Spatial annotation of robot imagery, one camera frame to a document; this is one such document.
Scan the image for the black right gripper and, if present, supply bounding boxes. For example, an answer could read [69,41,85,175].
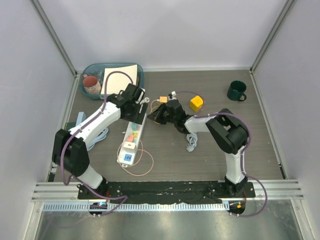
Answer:
[148,103,177,125]

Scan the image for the orange USB charger plug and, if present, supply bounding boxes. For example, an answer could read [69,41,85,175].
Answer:
[155,96,168,105]

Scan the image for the pink plug adapter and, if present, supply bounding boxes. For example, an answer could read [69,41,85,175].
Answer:
[126,134,135,142]

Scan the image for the yellow cube socket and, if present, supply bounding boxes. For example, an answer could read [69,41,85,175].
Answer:
[189,95,204,112]

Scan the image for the white power strip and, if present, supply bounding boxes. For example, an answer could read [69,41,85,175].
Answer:
[117,118,146,168]

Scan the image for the white charger block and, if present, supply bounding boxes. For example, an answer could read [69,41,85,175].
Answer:
[123,141,136,150]

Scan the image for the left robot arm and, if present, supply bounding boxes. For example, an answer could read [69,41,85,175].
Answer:
[52,83,148,200]

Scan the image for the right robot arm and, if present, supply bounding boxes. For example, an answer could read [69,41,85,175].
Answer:
[147,99,250,198]

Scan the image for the white paper sheet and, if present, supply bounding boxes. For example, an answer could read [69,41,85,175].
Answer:
[100,64,138,95]

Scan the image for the red patterned cup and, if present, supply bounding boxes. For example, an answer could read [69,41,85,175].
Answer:
[82,74,101,95]

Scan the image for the teal plastic basin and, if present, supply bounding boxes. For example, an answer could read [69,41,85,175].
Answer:
[79,62,144,100]

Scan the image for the light blue power strip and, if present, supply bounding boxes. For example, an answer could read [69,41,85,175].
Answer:
[75,111,86,126]

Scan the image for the dark green box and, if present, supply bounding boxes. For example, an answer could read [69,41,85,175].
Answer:
[64,122,76,131]

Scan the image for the dark green mug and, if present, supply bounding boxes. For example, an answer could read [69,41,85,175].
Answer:
[227,80,247,102]

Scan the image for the yellow thin cable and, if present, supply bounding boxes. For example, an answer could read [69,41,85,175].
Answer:
[149,98,163,126]

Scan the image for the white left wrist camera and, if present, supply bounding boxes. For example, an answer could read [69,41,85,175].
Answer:
[136,88,150,105]

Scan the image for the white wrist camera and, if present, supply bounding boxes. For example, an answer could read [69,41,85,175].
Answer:
[136,88,150,105]
[168,91,177,100]

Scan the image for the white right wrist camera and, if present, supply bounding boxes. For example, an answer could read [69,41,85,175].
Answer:
[168,91,177,100]

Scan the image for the pink thin cable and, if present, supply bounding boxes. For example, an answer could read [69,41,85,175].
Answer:
[117,144,155,176]

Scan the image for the light blue coiled cable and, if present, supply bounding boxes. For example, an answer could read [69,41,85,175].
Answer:
[185,133,200,153]

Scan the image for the light blue strip cable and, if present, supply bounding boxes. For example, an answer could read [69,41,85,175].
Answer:
[85,126,110,152]

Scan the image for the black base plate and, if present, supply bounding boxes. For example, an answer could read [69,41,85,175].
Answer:
[76,180,256,205]

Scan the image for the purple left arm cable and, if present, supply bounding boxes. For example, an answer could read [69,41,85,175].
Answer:
[60,71,134,217]

